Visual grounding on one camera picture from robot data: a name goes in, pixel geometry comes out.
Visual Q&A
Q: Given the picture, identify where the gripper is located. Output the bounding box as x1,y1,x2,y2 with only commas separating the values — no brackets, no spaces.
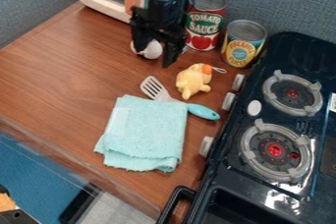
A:
128,0,190,69

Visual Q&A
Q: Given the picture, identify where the yellow plush duck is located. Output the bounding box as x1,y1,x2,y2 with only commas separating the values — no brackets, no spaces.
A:
174,63,229,101

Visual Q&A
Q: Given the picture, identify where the red tomato sauce can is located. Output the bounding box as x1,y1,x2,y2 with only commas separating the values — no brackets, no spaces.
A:
182,0,229,52

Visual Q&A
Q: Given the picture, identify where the yellow pineapple can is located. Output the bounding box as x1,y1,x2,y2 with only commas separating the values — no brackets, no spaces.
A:
219,19,268,69

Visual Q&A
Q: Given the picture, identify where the light blue cloth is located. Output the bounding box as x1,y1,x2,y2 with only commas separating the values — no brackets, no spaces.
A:
92,93,190,173

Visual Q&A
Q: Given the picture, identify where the toy stove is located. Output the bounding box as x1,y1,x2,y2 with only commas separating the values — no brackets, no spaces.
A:
154,30,336,224

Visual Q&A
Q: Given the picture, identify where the spatula with teal handle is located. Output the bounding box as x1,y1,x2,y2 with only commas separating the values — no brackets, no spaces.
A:
139,75,222,122

